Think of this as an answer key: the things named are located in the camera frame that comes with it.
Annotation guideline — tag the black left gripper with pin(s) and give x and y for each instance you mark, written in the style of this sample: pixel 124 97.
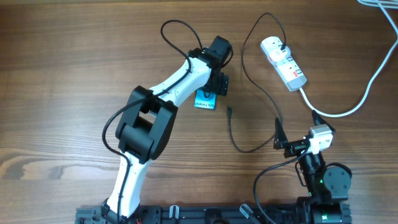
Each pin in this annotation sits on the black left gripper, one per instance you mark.
pixel 221 86

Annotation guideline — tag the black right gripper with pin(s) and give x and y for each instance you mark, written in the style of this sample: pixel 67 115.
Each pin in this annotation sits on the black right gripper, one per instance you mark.
pixel 282 140

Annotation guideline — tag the blue Galaxy S25 smartphone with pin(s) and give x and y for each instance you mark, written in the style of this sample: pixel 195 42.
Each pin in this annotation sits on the blue Galaxy S25 smartphone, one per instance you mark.
pixel 205 100

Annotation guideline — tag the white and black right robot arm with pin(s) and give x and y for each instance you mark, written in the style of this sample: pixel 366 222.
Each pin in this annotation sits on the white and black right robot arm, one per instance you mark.
pixel 327 184

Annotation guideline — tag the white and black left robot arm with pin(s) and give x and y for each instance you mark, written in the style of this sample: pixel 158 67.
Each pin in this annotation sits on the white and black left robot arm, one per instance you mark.
pixel 139 132

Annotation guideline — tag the white USB charger plug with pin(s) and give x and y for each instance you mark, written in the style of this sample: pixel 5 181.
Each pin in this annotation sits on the white USB charger plug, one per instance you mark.
pixel 277 55

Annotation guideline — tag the white power strip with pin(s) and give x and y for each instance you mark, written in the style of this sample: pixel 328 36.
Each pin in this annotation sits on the white power strip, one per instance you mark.
pixel 288 70

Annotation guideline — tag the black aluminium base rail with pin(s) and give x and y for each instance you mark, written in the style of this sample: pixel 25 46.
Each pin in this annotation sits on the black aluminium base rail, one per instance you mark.
pixel 214 214

